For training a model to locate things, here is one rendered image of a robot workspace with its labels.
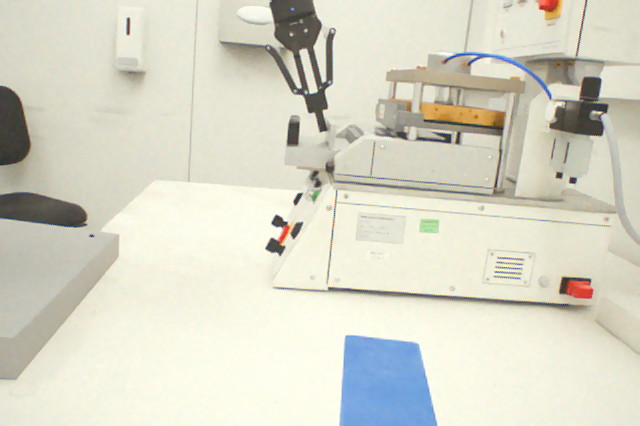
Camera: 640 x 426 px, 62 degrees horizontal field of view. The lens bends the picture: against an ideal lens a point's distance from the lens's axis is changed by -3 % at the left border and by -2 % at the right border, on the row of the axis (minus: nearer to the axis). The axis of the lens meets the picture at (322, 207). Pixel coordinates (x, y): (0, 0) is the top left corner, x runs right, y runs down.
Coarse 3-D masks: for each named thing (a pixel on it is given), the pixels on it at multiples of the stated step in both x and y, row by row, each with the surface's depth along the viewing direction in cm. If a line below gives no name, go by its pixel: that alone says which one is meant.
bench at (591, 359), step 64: (192, 192) 147; (256, 192) 155; (128, 256) 93; (192, 256) 97; (256, 256) 100; (128, 320) 70; (192, 320) 72; (256, 320) 74; (320, 320) 76; (384, 320) 78; (448, 320) 80; (512, 320) 82; (576, 320) 84; (0, 384) 53; (64, 384) 55; (128, 384) 56; (192, 384) 57; (256, 384) 58; (320, 384) 60; (448, 384) 62; (512, 384) 63; (576, 384) 65
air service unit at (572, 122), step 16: (592, 80) 71; (560, 96) 79; (592, 96) 71; (544, 112) 78; (560, 112) 75; (576, 112) 72; (592, 112) 70; (544, 128) 82; (560, 128) 76; (576, 128) 71; (592, 128) 71; (560, 144) 77; (576, 144) 73; (592, 144) 73; (560, 160) 77; (576, 160) 73; (560, 176) 79; (576, 176) 74
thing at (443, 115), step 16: (448, 96) 94; (432, 112) 87; (448, 112) 87; (464, 112) 87; (480, 112) 87; (496, 112) 87; (432, 128) 87; (448, 128) 87; (464, 128) 87; (480, 128) 87; (496, 128) 88
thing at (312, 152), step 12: (288, 144) 89; (300, 144) 91; (312, 144) 93; (324, 144) 94; (336, 144) 96; (348, 144) 98; (288, 156) 87; (300, 156) 87; (312, 156) 87; (324, 156) 87; (300, 168) 89; (312, 168) 89; (324, 168) 89
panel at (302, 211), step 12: (324, 180) 91; (324, 192) 84; (300, 204) 105; (312, 204) 87; (288, 216) 115; (300, 216) 96; (300, 228) 87; (288, 240) 94; (276, 252) 101; (288, 252) 86; (276, 264) 92
